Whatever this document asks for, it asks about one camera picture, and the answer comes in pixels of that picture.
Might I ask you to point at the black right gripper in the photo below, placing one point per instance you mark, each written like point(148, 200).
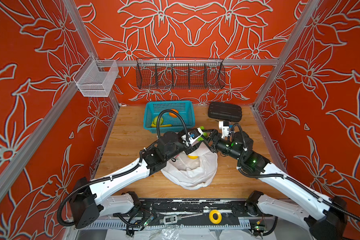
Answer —
point(214, 145)

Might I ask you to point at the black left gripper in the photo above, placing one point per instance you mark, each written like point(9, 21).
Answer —
point(190, 148)

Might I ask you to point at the yellow lemon fruit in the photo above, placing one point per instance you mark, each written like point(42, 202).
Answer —
point(192, 157)

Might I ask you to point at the white plastic bag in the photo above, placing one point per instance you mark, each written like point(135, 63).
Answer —
point(192, 174)

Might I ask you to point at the orange fruit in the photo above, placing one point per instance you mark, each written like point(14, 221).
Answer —
point(174, 113)

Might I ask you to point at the yellow banana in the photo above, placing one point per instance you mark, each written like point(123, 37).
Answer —
point(164, 126)

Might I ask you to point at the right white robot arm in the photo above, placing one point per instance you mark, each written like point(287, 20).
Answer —
point(323, 216)

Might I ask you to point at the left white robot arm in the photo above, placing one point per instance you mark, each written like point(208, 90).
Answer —
point(86, 201)

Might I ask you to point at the teal plastic basket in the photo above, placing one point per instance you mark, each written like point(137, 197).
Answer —
point(185, 109)

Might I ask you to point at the yellow tape roll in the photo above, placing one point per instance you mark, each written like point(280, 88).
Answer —
point(215, 217)

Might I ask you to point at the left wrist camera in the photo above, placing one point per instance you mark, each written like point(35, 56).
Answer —
point(192, 136)

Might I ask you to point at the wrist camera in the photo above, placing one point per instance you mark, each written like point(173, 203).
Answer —
point(224, 126)
point(192, 136)

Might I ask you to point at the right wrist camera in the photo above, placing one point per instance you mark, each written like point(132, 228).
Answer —
point(224, 126)

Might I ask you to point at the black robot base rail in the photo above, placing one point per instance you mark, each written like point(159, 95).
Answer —
point(192, 213)

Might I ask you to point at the black wire wall basket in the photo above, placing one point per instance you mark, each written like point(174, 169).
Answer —
point(180, 73)

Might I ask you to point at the clear plastic wall bin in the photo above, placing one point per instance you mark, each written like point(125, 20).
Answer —
point(96, 78)

